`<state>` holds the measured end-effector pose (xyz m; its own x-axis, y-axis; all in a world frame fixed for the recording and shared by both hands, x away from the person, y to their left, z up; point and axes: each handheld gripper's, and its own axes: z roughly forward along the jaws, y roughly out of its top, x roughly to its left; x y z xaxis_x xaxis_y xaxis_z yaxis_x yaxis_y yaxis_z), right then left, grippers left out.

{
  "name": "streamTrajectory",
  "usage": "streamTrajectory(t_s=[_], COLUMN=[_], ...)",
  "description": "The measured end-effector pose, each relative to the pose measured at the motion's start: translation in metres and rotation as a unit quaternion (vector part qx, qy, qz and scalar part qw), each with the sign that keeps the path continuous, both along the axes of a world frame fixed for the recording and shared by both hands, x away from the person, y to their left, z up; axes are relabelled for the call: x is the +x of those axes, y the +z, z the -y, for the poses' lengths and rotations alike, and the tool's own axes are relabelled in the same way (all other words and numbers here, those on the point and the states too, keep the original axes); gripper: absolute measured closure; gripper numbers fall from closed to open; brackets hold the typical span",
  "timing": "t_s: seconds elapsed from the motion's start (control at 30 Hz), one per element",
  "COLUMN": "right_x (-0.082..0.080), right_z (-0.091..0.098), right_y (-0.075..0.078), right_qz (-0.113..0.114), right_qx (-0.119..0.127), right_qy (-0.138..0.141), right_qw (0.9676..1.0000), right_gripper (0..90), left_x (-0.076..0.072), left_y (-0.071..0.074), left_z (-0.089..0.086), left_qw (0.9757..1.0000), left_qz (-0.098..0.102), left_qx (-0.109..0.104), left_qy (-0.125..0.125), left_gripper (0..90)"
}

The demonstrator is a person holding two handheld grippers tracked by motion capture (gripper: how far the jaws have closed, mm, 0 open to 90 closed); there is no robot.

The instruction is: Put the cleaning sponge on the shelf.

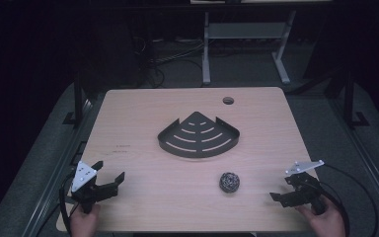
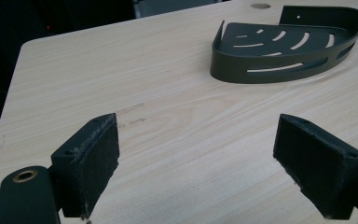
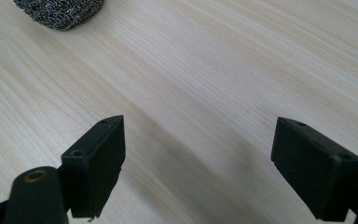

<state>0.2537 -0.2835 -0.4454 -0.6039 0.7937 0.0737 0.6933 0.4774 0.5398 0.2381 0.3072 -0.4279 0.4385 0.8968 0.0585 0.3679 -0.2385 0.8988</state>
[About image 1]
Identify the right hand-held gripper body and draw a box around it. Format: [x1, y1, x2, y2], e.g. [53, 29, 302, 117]
[283, 159, 328, 216]

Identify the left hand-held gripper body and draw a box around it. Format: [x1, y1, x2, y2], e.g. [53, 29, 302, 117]
[70, 160, 104, 214]

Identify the steel wool scouring ball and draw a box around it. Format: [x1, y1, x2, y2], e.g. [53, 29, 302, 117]
[218, 171, 241, 194]

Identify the black metal corner shelf rack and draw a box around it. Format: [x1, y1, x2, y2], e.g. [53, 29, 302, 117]
[157, 111, 241, 159]

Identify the person's right hand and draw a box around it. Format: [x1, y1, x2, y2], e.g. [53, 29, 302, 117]
[296, 196, 347, 237]

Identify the person's left hand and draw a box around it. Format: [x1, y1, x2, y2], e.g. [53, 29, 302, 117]
[69, 202, 102, 237]

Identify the aluminium floor rail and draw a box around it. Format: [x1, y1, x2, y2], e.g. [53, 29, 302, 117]
[328, 97, 379, 229]
[21, 98, 95, 237]

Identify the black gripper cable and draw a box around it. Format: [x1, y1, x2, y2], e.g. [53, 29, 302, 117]
[318, 163, 379, 237]
[58, 172, 80, 237]

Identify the black upright post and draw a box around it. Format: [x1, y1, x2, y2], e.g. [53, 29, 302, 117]
[62, 70, 85, 126]
[341, 70, 370, 130]

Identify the bundle of floor cables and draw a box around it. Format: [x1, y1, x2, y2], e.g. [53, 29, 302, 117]
[133, 35, 205, 89]

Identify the grey metal desk frame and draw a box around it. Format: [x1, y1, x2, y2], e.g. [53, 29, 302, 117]
[201, 9, 298, 86]

